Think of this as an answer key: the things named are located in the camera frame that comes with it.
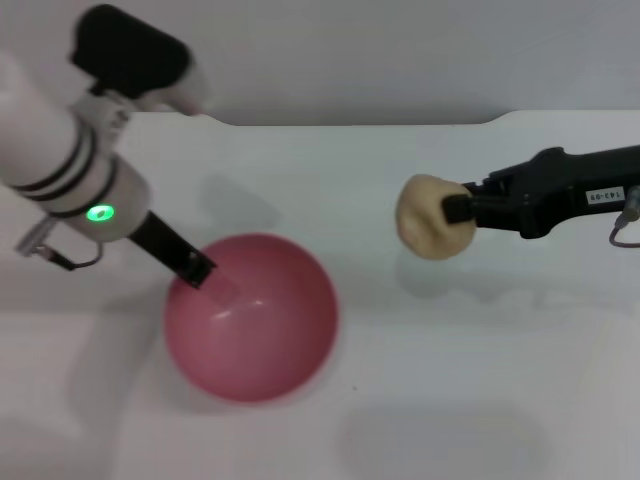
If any left arm gripper cable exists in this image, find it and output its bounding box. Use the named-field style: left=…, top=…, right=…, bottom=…
left=14, top=219, right=105, bottom=272

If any right arm gripper cable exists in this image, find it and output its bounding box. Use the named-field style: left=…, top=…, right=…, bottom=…
left=608, top=183, right=640, bottom=248

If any arm gripper cable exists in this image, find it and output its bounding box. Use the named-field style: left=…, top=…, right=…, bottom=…
left=14, top=219, right=105, bottom=272
left=608, top=183, right=640, bottom=248

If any pink bowl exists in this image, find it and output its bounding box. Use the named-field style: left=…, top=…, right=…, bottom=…
left=162, top=232, right=341, bottom=404

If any round egg yolk pastry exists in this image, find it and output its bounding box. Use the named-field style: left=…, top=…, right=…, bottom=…
left=395, top=173, right=476, bottom=262

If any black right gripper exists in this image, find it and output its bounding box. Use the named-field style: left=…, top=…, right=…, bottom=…
left=441, top=144, right=640, bottom=240

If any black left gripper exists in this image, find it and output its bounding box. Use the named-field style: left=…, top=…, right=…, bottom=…
left=128, top=210, right=218, bottom=290

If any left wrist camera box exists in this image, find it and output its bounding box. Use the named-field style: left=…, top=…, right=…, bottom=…
left=68, top=3, right=213, bottom=117

